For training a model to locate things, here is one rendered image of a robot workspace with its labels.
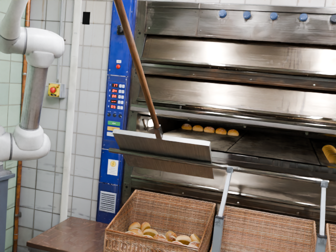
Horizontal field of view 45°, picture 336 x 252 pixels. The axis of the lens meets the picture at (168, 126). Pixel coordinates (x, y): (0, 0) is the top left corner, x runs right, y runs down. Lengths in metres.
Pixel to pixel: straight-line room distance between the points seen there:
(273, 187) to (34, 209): 1.74
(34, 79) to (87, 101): 0.77
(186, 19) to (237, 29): 0.33
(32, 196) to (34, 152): 0.89
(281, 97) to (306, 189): 0.58
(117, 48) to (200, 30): 0.56
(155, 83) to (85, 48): 0.56
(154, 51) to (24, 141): 1.00
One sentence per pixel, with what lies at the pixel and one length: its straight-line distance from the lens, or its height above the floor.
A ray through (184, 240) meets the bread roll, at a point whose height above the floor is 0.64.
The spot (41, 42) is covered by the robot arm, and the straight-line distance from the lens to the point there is 2.09.
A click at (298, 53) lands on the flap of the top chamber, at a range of 2.57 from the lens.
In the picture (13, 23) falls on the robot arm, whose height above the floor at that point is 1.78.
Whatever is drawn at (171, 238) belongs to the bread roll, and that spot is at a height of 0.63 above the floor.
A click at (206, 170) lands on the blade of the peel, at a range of 2.34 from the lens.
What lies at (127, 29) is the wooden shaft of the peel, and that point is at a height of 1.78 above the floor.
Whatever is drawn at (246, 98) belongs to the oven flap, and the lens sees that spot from 2.55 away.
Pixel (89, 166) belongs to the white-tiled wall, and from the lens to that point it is 2.92.
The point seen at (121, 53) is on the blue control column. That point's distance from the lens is 2.74.
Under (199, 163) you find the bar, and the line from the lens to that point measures 2.25.
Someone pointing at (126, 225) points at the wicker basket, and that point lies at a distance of 2.72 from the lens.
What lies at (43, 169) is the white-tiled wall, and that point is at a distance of 3.11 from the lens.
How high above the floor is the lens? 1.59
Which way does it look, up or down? 6 degrees down
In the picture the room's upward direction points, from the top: 5 degrees clockwise
